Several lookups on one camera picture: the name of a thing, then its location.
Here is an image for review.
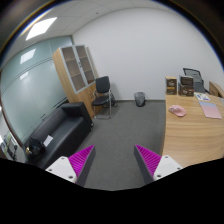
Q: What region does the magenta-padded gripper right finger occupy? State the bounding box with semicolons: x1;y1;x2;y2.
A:
133;144;184;185

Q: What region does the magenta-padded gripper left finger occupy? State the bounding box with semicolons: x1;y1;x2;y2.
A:
45;144;97;188

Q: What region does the pink computer mouse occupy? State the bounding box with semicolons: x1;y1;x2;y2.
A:
168;104;187;118

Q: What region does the pink and blue mouse pad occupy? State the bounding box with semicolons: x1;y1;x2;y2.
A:
198;101;223;120

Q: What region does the white paper sheet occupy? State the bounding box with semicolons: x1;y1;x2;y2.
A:
42;134;54;148

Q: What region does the black leather sofa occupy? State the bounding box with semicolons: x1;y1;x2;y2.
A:
23;101;95;169

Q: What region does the grey mesh waste bin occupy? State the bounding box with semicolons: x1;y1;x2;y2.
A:
134;91;147;108

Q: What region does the white sticker sheet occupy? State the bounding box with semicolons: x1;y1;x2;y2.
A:
194;92;211;102

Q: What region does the wide brown coffee box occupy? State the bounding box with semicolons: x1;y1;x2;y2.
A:
178;83;195;98

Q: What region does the tall brown coffee box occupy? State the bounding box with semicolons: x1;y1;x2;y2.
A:
165;76;178;96

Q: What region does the black visitor chair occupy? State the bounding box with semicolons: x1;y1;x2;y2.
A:
91;75;118;120

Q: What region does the wooden side desk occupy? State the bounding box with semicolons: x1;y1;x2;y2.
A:
208;80;224;99

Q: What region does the black mesh office chair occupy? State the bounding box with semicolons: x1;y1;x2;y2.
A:
182;67;209;94

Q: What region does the wooden glass-door shelf cabinet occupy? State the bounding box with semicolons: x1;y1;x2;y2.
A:
52;44;101;119

